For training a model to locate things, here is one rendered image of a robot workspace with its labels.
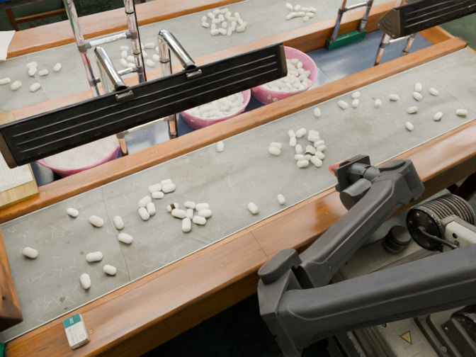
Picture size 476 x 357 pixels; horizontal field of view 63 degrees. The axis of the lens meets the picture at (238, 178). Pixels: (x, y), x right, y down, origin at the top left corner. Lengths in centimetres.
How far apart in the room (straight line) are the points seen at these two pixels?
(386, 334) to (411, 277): 80
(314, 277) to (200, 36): 119
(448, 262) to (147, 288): 64
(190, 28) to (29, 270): 108
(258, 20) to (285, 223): 98
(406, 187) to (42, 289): 82
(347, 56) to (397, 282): 134
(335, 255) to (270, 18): 127
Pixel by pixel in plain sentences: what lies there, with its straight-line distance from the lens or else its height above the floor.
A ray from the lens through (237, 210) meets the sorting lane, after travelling 105.
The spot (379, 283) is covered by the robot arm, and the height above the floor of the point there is 119.
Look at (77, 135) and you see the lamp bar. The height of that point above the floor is 107.
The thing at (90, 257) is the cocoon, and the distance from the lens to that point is 100.
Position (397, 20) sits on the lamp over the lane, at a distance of 118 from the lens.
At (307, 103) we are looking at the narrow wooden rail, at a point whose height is 76.
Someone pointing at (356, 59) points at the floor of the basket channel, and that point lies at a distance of 174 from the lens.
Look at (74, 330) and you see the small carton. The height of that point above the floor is 78.
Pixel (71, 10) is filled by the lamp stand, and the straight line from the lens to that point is 115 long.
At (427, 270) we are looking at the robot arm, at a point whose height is 122.
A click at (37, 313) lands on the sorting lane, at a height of 74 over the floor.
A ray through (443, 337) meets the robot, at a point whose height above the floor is 52.
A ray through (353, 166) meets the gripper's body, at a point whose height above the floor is 92.
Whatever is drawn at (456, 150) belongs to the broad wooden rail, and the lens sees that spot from 137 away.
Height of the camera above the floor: 163
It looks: 53 degrees down
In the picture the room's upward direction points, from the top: 6 degrees clockwise
